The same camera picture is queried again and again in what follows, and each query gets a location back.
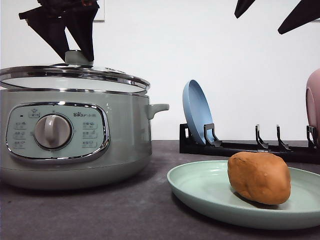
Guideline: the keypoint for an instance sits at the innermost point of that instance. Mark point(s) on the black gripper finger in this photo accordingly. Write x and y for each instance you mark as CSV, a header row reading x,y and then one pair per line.
x,y
242,6
305,11
48,27
81,30

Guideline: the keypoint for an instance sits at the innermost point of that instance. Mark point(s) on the glass steamer lid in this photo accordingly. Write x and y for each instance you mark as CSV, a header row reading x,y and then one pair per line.
x,y
77,74

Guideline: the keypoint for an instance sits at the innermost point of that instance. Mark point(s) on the brown potato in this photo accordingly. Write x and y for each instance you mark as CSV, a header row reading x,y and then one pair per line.
x,y
260,177

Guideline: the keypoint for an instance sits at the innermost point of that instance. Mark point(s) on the green plate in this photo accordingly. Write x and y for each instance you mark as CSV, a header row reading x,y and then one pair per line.
x,y
202,190

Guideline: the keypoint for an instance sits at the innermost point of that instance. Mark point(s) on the pink plate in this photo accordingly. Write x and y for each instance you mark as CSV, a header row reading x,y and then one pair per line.
x,y
313,103

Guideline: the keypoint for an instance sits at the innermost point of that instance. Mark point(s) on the green electric steamer pot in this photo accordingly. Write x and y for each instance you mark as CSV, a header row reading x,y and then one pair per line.
x,y
74,139

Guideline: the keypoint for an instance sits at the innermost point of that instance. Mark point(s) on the blue plate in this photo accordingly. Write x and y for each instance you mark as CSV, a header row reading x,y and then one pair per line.
x,y
197,112

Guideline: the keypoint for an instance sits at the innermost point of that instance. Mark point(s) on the black plate rack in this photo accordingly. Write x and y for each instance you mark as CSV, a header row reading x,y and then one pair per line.
x,y
309,153

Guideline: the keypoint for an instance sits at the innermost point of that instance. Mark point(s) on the grey table mat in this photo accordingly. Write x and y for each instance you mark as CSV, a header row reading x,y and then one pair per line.
x,y
143,208

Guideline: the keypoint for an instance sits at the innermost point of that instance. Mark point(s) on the white wall socket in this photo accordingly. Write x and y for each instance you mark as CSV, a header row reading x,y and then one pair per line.
x,y
100,15

